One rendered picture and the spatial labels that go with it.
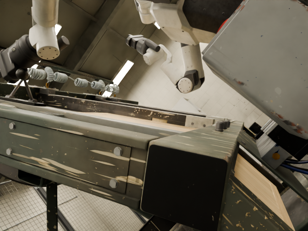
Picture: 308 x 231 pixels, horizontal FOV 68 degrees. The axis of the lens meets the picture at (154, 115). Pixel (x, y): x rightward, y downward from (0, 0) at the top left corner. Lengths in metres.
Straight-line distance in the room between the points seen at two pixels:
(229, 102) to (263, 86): 5.82
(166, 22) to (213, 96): 5.38
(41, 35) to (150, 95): 5.93
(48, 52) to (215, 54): 0.58
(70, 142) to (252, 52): 0.32
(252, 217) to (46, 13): 0.66
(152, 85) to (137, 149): 6.31
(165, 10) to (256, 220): 0.69
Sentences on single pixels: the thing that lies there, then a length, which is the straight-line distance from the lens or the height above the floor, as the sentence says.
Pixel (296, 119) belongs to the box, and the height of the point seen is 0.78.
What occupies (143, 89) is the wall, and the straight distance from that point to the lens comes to 6.75.
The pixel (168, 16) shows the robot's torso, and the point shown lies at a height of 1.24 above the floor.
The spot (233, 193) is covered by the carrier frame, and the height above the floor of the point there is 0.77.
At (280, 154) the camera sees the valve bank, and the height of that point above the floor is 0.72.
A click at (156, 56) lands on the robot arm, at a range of 1.25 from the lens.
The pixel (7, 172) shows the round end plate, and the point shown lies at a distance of 1.77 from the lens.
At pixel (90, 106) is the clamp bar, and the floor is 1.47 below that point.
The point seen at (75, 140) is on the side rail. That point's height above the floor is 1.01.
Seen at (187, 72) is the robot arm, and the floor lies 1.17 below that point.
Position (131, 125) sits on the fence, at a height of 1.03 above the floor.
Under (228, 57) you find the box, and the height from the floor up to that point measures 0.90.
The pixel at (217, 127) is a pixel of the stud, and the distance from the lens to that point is 0.68.
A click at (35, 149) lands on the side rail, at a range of 0.49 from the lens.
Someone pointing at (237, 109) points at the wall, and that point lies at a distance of 6.11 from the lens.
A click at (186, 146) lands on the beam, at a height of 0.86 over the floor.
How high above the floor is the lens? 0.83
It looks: 17 degrees up
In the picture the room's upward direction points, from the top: 47 degrees counter-clockwise
